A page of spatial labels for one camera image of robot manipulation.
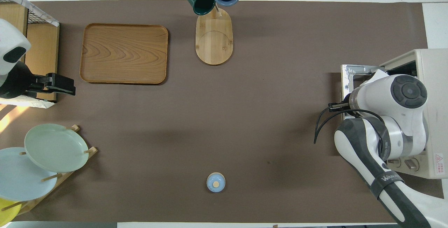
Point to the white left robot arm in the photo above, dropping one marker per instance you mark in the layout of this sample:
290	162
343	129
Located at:
10	42

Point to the wooden serving tray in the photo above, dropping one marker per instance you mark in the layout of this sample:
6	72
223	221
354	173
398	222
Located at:
124	53

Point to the wooden plate rack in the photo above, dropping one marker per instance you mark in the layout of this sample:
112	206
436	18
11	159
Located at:
75	161

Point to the wooden mug tree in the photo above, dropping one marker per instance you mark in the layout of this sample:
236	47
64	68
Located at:
214	42

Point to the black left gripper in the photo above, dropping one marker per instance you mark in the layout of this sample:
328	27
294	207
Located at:
15	81

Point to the brown table mat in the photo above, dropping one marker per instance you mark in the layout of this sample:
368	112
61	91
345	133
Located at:
224	116

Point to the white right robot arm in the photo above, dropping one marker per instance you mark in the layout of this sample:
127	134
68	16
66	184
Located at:
392	116

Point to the marble patterned cloth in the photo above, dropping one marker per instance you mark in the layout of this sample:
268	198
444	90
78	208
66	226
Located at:
24	102

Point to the large light blue plate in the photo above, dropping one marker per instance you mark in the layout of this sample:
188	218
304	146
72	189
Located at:
21	179

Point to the cream toaster oven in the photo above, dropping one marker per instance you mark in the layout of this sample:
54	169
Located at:
435	81

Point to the yellow plate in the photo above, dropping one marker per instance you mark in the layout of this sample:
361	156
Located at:
8	212

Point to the pale green plate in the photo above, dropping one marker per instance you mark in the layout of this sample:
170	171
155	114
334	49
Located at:
56	147

